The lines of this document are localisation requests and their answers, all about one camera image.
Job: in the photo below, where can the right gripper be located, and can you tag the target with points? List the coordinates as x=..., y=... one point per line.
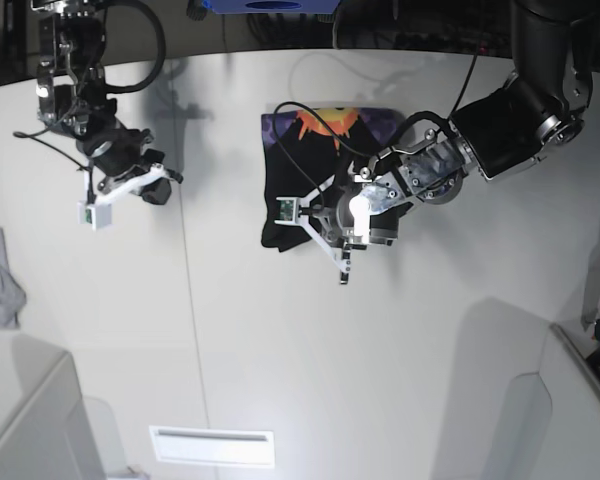
x=115, y=150

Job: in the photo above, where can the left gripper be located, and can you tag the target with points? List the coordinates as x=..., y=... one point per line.
x=371, y=199

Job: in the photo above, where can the black T-shirt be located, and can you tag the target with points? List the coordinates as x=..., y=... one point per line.
x=301, y=153

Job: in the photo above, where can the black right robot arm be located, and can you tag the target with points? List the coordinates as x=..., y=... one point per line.
x=77, y=102

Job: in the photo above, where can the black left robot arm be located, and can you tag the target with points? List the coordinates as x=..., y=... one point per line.
x=540, y=106

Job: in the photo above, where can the blue box at top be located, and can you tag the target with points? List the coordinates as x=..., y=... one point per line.
x=226, y=7

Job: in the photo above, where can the white cabinet at left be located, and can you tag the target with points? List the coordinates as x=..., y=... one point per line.
x=47, y=434

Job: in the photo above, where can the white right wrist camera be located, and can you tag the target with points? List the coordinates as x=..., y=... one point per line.
x=97, y=216

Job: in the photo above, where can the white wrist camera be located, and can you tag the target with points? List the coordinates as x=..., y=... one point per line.
x=289, y=211
x=97, y=216

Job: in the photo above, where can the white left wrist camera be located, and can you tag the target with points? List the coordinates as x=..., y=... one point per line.
x=289, y=211

